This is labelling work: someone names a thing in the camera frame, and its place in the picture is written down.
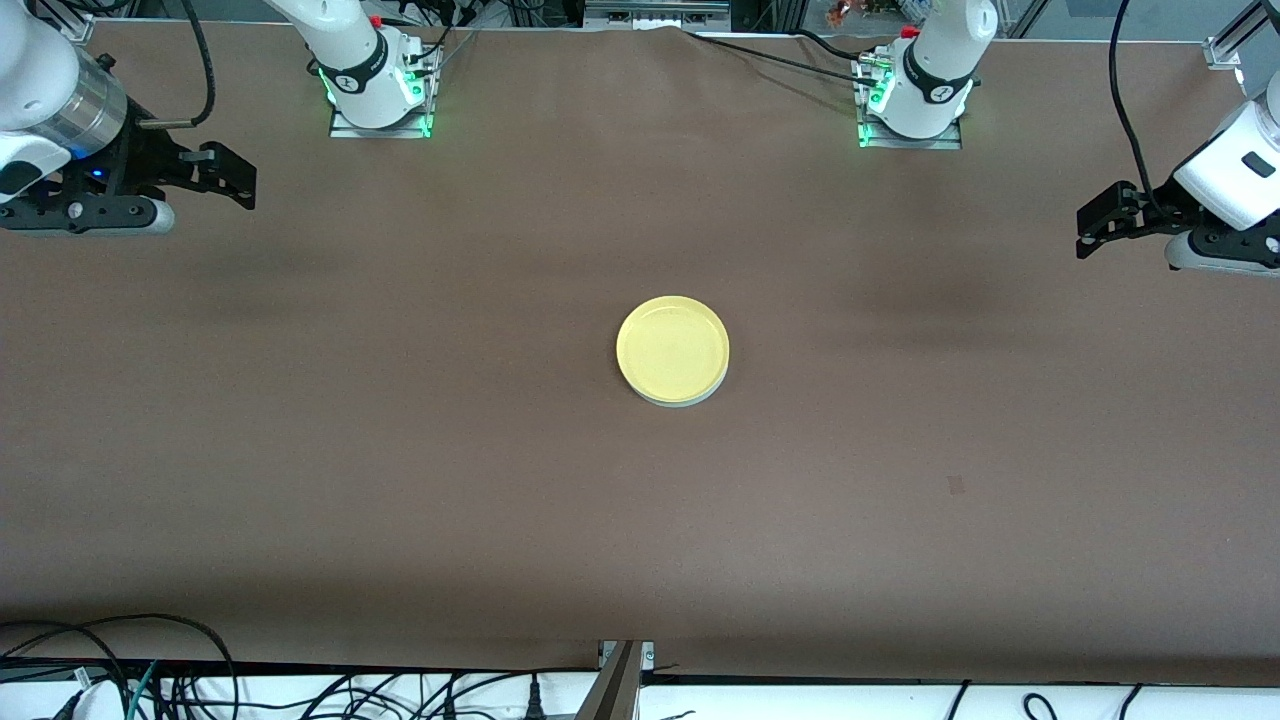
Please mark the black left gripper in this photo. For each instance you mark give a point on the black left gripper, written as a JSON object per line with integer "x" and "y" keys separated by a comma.
{"x": 1150, "y": 203}

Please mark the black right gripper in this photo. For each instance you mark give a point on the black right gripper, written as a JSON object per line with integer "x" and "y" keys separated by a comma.
{"x": 140, "y": 160}

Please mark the yellow plate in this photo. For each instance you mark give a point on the yellow plate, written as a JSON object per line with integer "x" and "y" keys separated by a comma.
{"x": 672, "y": 347}

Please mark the pale green plate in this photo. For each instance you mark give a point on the pale green plate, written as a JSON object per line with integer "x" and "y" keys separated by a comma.
{"x": 690, "y": 402}

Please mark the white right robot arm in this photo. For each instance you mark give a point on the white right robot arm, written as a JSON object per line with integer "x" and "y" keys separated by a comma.
{"x": 350, "y": 50}

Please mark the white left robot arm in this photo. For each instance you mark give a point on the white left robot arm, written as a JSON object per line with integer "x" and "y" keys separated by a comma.
{"x": 935, "y": 60}

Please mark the aluminium corner profile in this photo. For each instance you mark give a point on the aluminium corner profile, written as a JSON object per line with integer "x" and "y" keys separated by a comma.
{"x": 1225, "y": 50}

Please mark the brown table cloth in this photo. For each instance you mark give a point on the brown table cloth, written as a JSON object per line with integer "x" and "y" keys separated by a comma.
{"x": 640, "y": 500}

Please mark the white lower shelf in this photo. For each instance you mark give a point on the white lower shelf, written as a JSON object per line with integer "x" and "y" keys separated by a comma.
{"x": 800, "y": 705}

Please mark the black power plug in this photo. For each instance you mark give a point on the black power plug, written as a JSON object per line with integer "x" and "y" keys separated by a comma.
{"x": 535, "y": 705}

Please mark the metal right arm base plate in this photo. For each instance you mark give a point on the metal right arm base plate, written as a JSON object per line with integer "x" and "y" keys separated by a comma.
{"x": 400, "y": 130}

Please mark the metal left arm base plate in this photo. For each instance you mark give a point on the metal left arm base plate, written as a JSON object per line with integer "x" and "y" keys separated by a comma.
{"x": 940, "y": 143}

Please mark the aluminium corner bracket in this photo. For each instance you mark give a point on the aluminium corner bracket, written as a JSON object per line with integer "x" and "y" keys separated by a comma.
{"x": 84, "y": 30}

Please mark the aluminium frame rail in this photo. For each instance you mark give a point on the aluminium frame rail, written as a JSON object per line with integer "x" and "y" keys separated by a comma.
{"x": 655, "y": 15}

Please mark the aluminium profile post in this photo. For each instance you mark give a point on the aluminium profile post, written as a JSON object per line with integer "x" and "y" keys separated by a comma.
{"x": 615, "y": 690}

